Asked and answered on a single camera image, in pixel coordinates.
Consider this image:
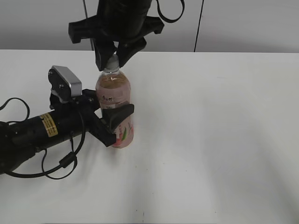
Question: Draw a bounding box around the pink oolong tea bottle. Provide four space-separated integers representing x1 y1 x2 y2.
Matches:
96 69 134 148

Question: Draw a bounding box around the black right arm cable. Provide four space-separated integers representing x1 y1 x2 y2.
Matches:
156 0 185 23

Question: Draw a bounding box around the white bottle cap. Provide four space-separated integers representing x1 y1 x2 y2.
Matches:
106 54 119 70

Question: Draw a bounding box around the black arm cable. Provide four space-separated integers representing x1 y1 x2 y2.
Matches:
0 97 86 180
156 0 185 23

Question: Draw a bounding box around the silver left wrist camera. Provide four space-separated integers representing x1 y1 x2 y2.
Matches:
48 65 82 103

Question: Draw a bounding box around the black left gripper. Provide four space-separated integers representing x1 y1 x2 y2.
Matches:
50 89 135 147

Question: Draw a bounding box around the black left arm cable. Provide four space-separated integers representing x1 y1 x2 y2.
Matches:
0 97 86 180

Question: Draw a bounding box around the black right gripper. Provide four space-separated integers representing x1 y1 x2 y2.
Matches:
68 0 164 71

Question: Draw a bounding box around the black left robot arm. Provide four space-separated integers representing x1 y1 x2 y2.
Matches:
0 89 134 178

